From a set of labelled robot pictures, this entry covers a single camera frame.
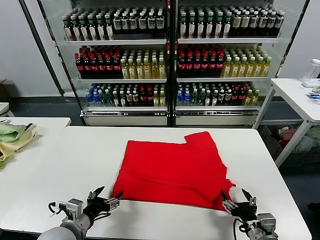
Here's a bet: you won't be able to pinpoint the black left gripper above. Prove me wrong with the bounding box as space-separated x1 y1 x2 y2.
83 185 124 223

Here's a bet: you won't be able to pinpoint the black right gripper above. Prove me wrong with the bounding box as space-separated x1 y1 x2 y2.
220 188 258 223

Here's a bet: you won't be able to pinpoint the red t-shirt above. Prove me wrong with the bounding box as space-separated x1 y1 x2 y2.
110 131 237 212

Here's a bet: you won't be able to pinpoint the left wrist black white connector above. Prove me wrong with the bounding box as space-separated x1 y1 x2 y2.
48 201 70 217

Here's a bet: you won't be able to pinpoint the grey storage crate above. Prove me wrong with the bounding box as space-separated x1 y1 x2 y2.
257 124 320 167

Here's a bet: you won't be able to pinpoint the red pink clothing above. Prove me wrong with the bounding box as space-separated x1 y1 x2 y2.
273 126 298 149

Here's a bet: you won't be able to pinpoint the glass beverage cooler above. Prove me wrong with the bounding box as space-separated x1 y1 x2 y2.
18 0 174 127
172 0 311 127

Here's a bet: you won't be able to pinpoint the teal clothing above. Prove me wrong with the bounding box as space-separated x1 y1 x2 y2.
294 127 320 153

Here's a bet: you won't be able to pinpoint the white rectangular table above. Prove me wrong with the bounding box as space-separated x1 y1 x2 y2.
0 116 73 161

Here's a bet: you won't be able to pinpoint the green and yellow cloths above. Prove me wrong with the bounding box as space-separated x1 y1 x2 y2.
0 122 38 163

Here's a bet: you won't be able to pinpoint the small red cap cola bottle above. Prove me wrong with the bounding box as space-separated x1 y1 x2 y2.
238 86 246 106
139 87 147 107
231 86 239 106
146 87 154 107

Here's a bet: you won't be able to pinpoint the green garment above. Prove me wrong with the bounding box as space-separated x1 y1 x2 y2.
0 124 27 143

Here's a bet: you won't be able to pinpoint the white metal side table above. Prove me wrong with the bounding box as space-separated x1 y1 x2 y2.
252 77 320 166

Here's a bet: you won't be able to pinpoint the white cabinet corner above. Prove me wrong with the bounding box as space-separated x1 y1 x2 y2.
0 102 15 118

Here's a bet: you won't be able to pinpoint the clear plastic jug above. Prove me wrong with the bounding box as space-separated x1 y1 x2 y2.
301 58 320 88

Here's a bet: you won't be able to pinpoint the green cap dark tea bottle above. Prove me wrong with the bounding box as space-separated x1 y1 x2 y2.
187 12 197 39
196 12 206 39
70 14 81 41
214 12 224 39
62 15 72 42
205 12 215 39
104 13 114 41
223 12 232 39
95 14 106 41
86 14 97 41
77 14 89 41
179 12 189 39

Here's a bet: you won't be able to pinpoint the dark bottle blue white label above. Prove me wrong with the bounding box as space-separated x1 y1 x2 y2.
112 11 122 36
155 10 165 35
266 10 277 37
129 11 139 35
147 11 157 35
120 11 130 35
138 11 148 35
257 10 268 37
274 10 285 37
249 10 260 37

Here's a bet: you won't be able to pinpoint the dark bottle beige label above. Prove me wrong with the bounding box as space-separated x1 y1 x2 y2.
241 10 251 37
232 10 243 37

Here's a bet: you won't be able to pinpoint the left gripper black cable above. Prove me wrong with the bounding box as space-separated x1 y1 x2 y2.
92 211 113 223

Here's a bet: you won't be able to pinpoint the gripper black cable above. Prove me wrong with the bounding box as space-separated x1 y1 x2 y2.
232 217 251 240
92 211 113 223

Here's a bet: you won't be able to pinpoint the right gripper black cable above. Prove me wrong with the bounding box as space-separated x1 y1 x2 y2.
232 217 251 240

